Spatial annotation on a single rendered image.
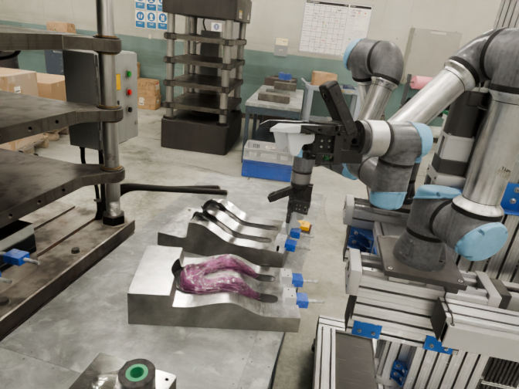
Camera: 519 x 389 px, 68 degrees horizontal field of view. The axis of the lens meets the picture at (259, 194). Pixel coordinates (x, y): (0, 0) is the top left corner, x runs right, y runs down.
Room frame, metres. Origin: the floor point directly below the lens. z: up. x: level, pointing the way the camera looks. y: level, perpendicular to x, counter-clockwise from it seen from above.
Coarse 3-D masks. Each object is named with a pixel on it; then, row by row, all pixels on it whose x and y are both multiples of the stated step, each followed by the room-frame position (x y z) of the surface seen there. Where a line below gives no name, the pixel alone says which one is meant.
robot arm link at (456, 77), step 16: (464, 48) 1.00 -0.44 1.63; (480, 48) 0.96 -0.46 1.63; (448, 64) 1.00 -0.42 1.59; (464, 64) 0.97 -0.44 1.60; (432, 80) 1.00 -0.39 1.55; (448, 80) 0.97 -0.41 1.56; (464, 80) 0.97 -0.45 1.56; (480, 80) 0.98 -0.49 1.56; (416, 96) 0.98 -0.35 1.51; (432, 96) 0.96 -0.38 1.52; (448, 96) 0.96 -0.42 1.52; (400, 112) 0.97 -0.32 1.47; (416, 112) 0.95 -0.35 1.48; (432, 112) 0.95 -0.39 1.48
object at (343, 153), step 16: (336, 128) 0.75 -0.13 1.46; (368, 128) 0.77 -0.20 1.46; (304, 144) 0.78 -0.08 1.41; (320, 144) 0.74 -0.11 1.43; (336, 144) 0.74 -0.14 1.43; (352, 144) 0.77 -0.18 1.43; (368, 144) 0.76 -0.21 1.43; (320, 160) 0.73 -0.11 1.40; (336, 160) 0.74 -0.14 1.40; (352, 160) 0.77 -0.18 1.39
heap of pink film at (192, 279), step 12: (192, 264) 1.07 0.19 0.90; (204, 264) 1.07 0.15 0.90; (216, 264) 1.08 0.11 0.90; (228, 264) 1.07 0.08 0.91; (240, 264) 1.09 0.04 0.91; (180, 276) 1.02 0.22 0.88; (192, 276) 1.00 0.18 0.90; (204, 276) 1.02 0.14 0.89; (216, 276) 0.99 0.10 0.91; (228, 276) 1.00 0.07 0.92; (252, 276) 1.08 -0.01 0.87; (192, 288) 0.96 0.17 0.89; (204, 288) 0.96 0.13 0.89; (216, 288) 0.95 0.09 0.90; (228, 288) 0.95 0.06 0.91; (240, 288) 0.97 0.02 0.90; (252, 288) 1.00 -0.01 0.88
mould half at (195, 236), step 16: (192, 208) 1.56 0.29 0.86; (208, 208) 1.42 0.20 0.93; (176, 224) 1.40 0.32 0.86; (192, 224) 1.29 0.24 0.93; (208, 224) 1.30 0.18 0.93; (240, 224) 1.41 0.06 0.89; (272, 224) 1.44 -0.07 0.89; (160, 240) 1.32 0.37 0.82; (176, 240) 1.30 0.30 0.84; (192, 240) 1.29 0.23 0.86; (208, 240) 1.28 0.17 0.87; (224, 240) 1.26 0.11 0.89; (240, 240) 1.29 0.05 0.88; (272, 240) 1.30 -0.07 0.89; (208, 256) 1.28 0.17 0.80; (240, 256) 1.25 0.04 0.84; (256, 256) 1.24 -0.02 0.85; (272, 256) 1.22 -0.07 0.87
